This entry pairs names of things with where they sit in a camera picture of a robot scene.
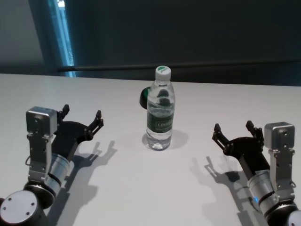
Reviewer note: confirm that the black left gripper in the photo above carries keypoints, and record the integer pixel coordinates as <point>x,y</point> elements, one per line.
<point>70,134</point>

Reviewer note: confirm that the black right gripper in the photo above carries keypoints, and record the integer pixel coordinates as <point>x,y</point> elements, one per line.
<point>249,153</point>

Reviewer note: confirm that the clear green-label water bottle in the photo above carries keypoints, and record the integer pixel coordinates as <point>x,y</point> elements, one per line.
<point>160,122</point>

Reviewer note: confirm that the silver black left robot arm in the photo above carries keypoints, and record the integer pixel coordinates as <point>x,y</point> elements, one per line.
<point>58,167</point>

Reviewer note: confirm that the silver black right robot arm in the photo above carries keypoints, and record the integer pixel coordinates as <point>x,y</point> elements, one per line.
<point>261,186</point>

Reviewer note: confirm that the green button with black base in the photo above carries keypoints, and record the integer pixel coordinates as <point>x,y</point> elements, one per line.
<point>143,99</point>

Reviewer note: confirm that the blue glass window strip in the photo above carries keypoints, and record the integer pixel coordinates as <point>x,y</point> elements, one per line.
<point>63,35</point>

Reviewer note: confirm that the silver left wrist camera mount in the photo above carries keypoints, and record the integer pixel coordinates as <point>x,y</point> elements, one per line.
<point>40,131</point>

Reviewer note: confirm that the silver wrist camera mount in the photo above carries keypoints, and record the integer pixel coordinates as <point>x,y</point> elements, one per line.
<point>40,131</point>
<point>281,146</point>

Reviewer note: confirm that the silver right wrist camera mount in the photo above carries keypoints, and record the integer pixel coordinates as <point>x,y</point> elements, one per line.
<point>281,146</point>

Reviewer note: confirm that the dark horizontal rail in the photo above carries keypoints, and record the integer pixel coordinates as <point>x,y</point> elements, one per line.
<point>188,67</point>

